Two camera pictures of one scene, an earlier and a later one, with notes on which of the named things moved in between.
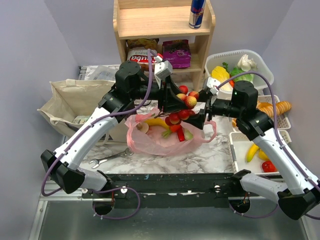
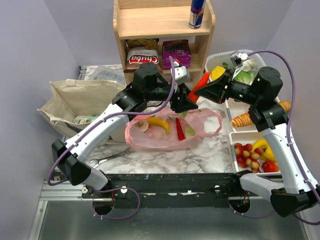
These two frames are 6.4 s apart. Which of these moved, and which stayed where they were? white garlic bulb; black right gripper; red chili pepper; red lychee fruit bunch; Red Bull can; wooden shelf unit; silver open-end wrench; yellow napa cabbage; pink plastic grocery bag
Moved: red lychee fruit bunch; black right gripper; pink plastic grocery bag
Stayed: yellow napa cabbage; red chili pepper; wooden shelf unit; Red Bull can; white garlic bulb; silver open-end wrench
